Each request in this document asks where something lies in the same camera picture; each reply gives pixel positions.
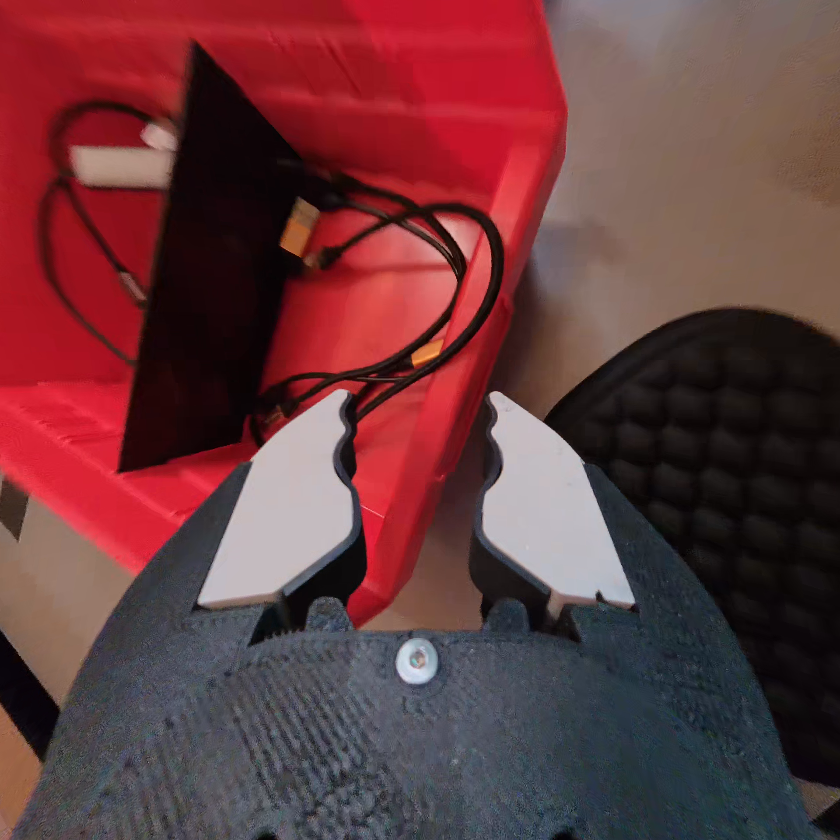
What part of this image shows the black padded wrist rest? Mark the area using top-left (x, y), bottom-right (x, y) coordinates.
top-left (543, 307), bottom-right (840, 788)

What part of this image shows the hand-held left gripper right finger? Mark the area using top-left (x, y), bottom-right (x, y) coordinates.
top-left (469, 391), bottom-right (637, 616)

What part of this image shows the black bin divider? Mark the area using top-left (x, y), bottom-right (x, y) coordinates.
top-left (118, 41), bottom-right (307, 475)

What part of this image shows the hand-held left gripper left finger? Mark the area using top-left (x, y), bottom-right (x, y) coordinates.
top-left (197, 388), bottom-right (366, 613)

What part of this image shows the red plastic bin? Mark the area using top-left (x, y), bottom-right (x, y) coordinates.
top-left (0, 0), bottom-right (568, 627)

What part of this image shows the white usb hub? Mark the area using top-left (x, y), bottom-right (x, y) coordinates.
top-left (69, 144), bottom-right (175, 189)

